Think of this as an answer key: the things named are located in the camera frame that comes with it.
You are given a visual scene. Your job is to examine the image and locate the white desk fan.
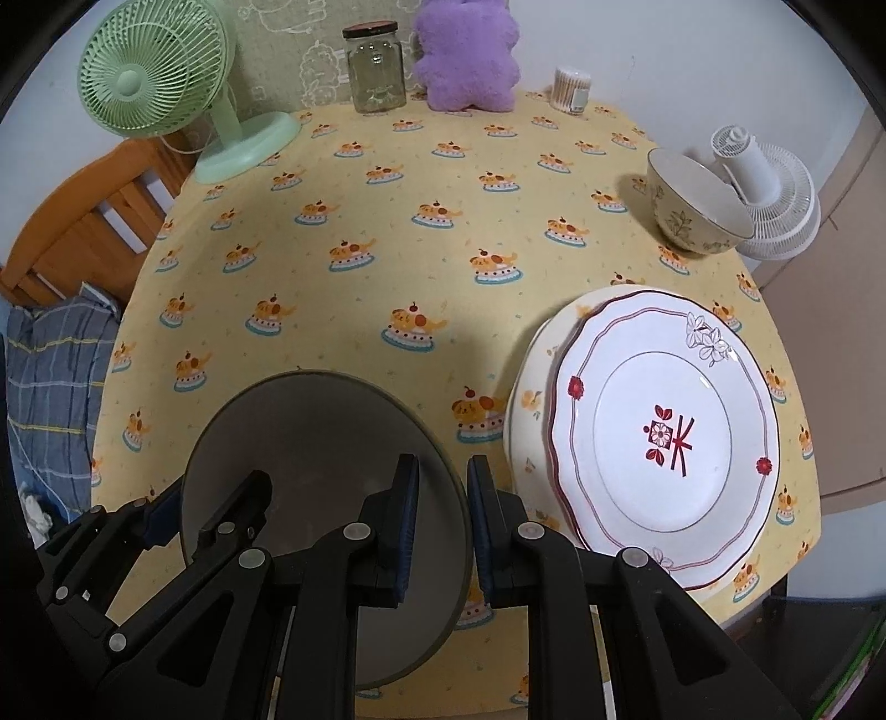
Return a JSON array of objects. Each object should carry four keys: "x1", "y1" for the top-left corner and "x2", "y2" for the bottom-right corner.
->
[{"x1": 709, "y1": 125, "x2": 822, "y2": 263}]

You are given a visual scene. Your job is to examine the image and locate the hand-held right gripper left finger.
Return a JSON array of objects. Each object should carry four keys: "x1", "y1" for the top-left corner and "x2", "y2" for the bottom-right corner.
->
[{"x1": 95, "y1": 453, "x2": 421, "y2": 720}]

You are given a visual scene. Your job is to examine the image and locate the white plate with yellow flowers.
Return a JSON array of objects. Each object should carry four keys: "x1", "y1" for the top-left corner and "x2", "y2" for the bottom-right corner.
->
[{"x1": 504, "y1": 285, "x2": 693, "y2": 548}]

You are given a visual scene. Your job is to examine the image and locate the glass jar with dark lid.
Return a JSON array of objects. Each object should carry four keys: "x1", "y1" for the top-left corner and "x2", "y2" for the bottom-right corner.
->
[{"x1": 342, "y1": 22, "x2": 408, "y2": 115}]

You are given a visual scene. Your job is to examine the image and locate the wooden chair frame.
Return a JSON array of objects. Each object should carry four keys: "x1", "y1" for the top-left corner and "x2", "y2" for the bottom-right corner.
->
[{"x1": 0, "y1": 138, "x2": 198, "y2": 309}]

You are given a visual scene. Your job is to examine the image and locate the blue plaid cloth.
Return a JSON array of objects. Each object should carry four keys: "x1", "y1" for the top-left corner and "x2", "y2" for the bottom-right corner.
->
[{"x1": 0, "y1": 284, "x2": 126, "y2": 513}]

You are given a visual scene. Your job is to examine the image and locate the yellow printed tablecloth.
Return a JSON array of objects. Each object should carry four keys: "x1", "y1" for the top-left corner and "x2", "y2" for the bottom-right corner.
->
[{"x1": 90, "y1": 93, "x2": 825, "y2": 720}]

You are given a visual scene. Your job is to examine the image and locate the white crumpled cloth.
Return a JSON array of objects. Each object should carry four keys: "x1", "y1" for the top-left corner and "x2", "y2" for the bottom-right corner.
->
[{"x1": 19, "y1": 488, "x2": 56, "y2": 548}]

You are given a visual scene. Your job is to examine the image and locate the purple plush toy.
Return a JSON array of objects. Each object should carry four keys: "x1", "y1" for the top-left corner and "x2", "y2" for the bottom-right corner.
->
[{"x1": 413, "y1": 0, "x2": 522, "y2": 113}]

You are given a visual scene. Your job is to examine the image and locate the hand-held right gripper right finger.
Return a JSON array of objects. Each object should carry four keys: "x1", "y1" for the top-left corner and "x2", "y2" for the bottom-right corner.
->
[{"x1": 467, "y1": 453, "x2": 800, "y2": 720}]

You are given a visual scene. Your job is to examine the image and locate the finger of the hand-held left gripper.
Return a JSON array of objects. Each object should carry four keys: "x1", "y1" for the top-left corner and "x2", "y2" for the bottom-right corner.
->
[
  {"x1": 69, "y1": 485, "x2": 184, "y2": 555},
  {"x1": 138, "y1": 471, "x2": 274, "y2": 614}
]

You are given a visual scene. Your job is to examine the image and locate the white plate with red pattern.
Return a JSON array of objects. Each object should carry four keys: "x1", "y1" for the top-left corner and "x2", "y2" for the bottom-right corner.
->
[{"x1": 549, "y1": 291, "x2": 782, "y2": 591}]

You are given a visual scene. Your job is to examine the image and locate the green printed cloth panel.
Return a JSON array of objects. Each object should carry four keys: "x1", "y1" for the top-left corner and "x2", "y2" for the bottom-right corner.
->
[{"x1": 228, "y1": 0, "x2": 426, "y2": 112}]

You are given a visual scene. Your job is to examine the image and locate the beige floral ceramic bowl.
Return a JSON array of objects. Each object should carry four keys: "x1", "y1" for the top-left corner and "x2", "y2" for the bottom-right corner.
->
[
  {"x1": 647, "y1": 147, "x2": 754, "y2": 256},
  {"x1": 180, "y1": 370, "x2": 466, "y2": 690}
]

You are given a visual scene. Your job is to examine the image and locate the white fan cable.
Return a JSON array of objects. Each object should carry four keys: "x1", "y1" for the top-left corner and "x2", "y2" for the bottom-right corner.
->
[{"x1": 159, "y1": 125, "x2": 212, "y2": 157}]

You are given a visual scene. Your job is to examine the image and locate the cotton swab container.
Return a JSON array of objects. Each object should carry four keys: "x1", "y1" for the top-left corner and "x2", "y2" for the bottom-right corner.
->
[{"x1": 552, "y1": 67, "x2": 593, "y2": 114}]

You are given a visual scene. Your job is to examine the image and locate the green desk fan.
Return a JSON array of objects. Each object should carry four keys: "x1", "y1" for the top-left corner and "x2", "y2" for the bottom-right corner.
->
[{"x1": 78, "y1": 0, "x2": 302, "y2": 184}]

